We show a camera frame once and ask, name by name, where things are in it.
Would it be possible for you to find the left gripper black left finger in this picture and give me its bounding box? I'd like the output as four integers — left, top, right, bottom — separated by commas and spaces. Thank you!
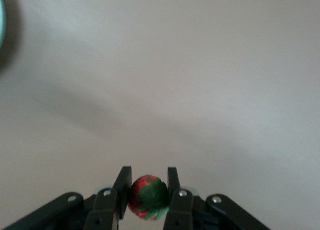
0, 166, 133, 230

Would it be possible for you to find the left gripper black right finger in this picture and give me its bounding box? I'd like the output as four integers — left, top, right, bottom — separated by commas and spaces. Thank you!
162, 166, 272, 230

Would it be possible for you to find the red strawberry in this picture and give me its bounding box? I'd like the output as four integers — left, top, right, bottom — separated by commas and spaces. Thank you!
127, 174, 171, 222

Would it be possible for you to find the pale green round plate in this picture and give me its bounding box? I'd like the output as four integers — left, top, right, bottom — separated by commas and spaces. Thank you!
0, 0, 7, 53

